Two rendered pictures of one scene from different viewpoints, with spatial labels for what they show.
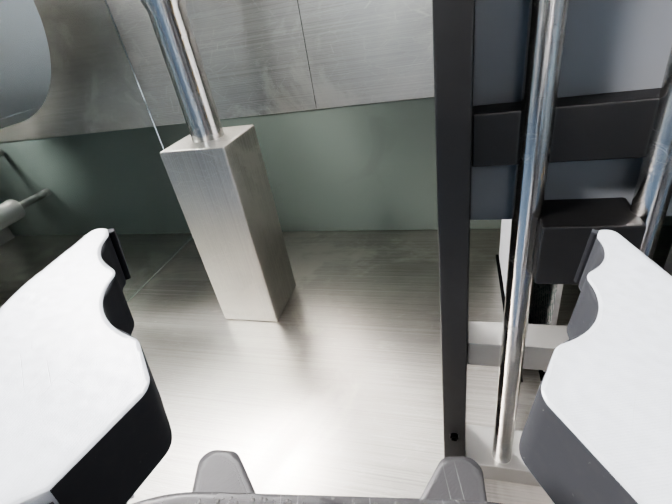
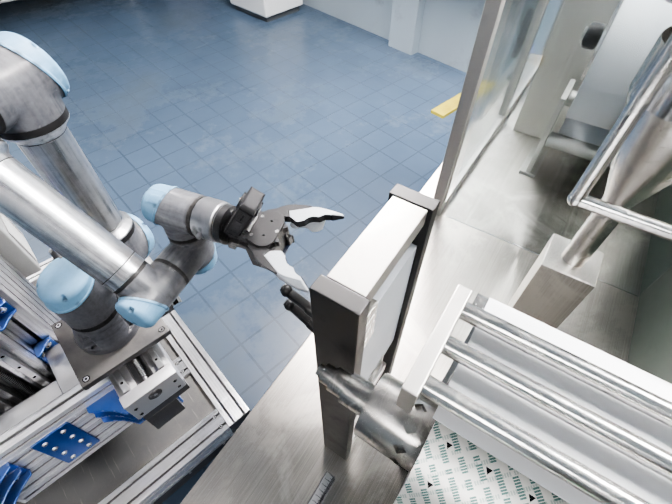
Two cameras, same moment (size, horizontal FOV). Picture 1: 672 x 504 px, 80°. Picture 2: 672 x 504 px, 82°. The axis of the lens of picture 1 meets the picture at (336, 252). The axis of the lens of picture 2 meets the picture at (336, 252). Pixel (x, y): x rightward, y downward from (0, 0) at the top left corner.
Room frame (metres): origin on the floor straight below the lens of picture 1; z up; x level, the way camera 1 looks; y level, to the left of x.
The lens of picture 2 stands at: (0.21, -0.38, 1.71)
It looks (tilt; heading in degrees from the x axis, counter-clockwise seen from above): 51 degrees down; 104
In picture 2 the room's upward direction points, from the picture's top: straight up
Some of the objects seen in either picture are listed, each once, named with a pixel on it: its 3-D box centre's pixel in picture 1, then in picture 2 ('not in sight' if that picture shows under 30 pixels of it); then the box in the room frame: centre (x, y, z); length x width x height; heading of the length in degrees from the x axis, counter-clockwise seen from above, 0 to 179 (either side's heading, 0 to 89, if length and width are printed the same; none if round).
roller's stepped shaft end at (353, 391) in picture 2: not in sight; (343, 385); (0.19, -0.25, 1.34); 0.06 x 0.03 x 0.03; 161
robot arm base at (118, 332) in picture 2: not in sight; (100, 317); (-0.46, -0.06, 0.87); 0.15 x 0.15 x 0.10
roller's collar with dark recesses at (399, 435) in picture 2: not in sight; (398, 420); (0.25, -0.27, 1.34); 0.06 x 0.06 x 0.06; 71
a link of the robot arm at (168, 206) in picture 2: not in sight; (178, 210); (-0.19, 0.04, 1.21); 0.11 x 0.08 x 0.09; 172
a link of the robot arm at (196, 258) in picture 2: not in sight; (188, 251); (-0.19, 0.02, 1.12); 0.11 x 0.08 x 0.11; 82
